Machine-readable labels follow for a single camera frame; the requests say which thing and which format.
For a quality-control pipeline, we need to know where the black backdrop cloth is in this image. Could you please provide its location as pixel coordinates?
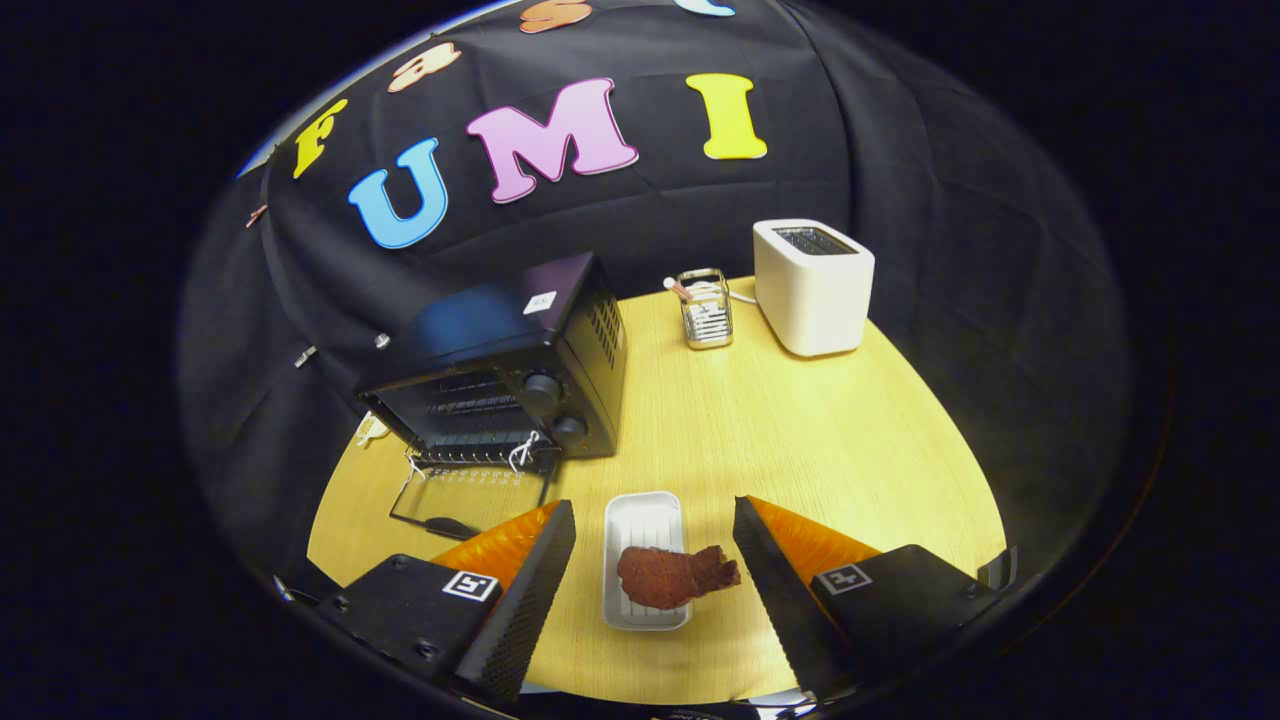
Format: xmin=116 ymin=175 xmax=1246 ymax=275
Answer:
xmin=180 ymin=0 xmax=1131 ymax=581

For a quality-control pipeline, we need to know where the brown fried meat piece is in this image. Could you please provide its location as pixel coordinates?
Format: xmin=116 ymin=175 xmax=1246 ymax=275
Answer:
xmin=617 ymin=545 xmax=742 ymax=611

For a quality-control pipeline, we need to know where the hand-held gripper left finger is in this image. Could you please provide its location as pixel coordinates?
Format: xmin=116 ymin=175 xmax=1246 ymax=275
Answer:
xmin=318 ymin=500 xmax=578 ymax=706

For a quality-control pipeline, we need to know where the white pop-up toaster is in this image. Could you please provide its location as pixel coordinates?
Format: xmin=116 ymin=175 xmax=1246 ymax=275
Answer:
xmin=753 ymin=219 xmax=876 ymax=358

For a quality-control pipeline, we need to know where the black toaster oven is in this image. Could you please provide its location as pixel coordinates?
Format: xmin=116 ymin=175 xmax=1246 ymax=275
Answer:
xmin=357 ymin=252 xmax=628 ymax=543

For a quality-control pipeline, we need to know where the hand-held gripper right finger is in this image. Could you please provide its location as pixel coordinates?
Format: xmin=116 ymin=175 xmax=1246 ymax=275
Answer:
xmin=733 ymin=495 xmax=1006 ymax=701

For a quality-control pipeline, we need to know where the small white ribbed tray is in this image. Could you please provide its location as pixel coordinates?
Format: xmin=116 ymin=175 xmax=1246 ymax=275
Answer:
xmin=603 ymin=491 xmax=691 ymax=632

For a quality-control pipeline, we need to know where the metal wire utensil holder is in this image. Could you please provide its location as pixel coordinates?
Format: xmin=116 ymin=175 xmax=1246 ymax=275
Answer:
xmin=665 ymin=268 xmax=734 ymax=351

